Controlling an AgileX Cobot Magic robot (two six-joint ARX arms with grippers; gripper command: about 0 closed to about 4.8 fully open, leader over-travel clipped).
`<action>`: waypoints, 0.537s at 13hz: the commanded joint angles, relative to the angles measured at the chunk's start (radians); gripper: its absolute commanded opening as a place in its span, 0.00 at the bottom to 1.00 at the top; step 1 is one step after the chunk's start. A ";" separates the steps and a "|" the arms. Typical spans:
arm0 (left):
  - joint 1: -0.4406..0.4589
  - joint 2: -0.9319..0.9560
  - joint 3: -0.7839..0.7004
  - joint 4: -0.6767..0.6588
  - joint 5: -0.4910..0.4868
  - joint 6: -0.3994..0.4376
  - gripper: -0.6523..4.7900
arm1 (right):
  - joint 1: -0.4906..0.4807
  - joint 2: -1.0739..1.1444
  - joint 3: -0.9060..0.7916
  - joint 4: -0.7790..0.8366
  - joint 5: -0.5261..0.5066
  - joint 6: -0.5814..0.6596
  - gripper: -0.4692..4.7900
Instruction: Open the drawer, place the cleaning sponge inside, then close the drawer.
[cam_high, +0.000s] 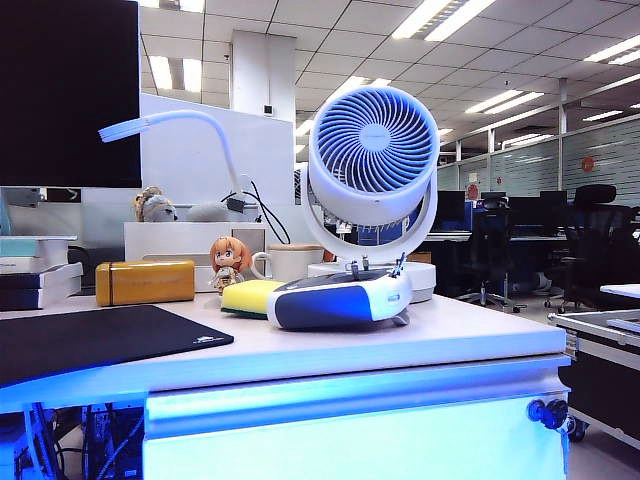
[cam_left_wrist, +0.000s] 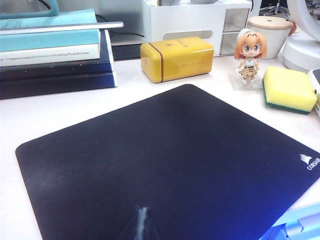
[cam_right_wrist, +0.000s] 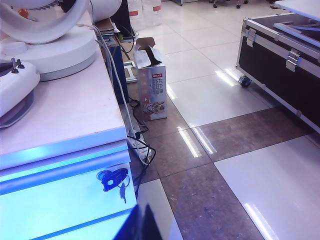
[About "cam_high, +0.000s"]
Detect orange-haired anime figurine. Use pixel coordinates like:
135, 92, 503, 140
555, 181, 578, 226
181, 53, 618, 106
208, 235, 250, 296

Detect white partition panel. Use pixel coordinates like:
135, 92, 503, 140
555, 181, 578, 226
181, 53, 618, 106
139, 93, 295, 206

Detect blue under-desk cable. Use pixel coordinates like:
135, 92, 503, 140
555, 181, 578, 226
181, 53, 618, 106
92, 414, 146, 480

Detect black computer monitor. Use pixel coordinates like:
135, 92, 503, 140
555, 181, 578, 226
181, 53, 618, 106
0, 0, 143, 189

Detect yellow rectangular tin box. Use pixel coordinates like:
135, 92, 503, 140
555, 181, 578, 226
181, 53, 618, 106
95, 259, 196, 307

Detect white board edge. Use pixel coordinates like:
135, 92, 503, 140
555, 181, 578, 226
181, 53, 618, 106
599, 283, 640, 300

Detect black flight case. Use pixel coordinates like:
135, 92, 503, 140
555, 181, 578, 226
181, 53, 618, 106
547, 308, 640, 444

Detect beige white plush toy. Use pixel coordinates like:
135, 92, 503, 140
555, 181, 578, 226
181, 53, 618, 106
132, 185, 180, 223

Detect black background monitor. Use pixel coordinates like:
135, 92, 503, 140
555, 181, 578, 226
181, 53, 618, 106
507, 196, 569, 236
437, 189, 466, 232

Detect white desk drawer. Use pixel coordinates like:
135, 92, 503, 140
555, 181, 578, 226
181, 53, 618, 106
143, 353, 572, 480

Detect white desk organizer shelf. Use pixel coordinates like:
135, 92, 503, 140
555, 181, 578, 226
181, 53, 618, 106
123, 221, 269, 291

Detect black mesh office chair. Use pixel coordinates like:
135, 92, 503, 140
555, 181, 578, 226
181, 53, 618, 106
542, 184, 640, 314

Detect white round desk fan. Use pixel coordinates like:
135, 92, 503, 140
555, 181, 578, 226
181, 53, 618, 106
298, 84, 440, 305

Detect white navy stacked books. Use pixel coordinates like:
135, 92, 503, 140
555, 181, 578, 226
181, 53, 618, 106
0, 262, 84, 311

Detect drawer lock with key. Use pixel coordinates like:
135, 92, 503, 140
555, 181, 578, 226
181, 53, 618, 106
527, 398, 571, 451

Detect grey plush toy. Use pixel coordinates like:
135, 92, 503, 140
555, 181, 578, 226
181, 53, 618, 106
186, 199, 236, 223

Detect white gooseneck desk lamp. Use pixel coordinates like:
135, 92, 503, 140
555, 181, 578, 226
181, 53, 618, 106
98, 110, 251, 199

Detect black mouse pad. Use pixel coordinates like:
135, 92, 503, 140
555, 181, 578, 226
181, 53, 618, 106
0, 304, 235, 389

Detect white navy remote controller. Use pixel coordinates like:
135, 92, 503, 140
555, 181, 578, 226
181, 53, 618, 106
266, 252, 414, 331

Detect white mug with wooden lid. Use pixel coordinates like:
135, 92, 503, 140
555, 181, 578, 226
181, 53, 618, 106
250, 243, 325, 284

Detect black power cable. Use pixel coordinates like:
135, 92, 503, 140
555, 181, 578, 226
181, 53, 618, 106
219, 179, 291, 241

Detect black office chair chrome base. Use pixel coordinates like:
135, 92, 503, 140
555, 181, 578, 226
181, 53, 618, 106
452, 195, 526, 314

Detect grey flat panel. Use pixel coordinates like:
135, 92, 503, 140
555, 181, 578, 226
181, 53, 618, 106
604, 317, 640, 335

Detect white teal box stack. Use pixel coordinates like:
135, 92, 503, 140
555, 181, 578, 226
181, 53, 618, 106
0, 235, 79, 274

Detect yellow green cleaning sponge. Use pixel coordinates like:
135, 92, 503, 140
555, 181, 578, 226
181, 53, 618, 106
221, 279, 286, 320

